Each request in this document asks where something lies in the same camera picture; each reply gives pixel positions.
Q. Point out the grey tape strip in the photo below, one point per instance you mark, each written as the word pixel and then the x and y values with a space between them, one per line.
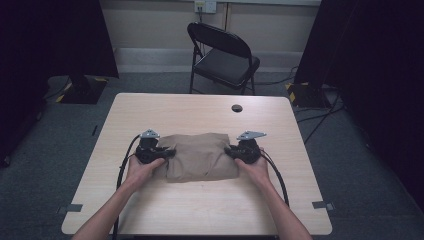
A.
pixel 71 208
pixel 322 205

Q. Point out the black folding chair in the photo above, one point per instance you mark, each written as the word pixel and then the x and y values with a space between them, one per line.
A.
pixel 226 63

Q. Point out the person's left hand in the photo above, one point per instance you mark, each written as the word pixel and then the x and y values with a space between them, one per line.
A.
pixel 141 173

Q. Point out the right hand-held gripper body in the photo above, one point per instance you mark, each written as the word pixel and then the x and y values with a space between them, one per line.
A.
pixel 248 150

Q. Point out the white wall socket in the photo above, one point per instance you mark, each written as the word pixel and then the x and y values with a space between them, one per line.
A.
pixel 205 6

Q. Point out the black curtain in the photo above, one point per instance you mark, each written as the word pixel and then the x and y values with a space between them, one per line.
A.
pixel 373 66
pixel 50 40

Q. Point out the small black floor strip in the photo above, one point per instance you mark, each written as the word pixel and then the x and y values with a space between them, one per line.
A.
pixel 95 130

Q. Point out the black stand base yellow stripes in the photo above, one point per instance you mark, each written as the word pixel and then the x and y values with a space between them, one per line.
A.
pixel 81 91
pixel 308 95

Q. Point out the beige shorts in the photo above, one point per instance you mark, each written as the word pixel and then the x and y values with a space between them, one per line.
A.
pixel 200 156

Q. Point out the person's right hand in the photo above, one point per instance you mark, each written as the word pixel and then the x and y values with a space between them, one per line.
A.
pixel 256 171

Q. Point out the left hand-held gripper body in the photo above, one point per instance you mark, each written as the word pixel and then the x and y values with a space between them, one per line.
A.
pixel 148 148

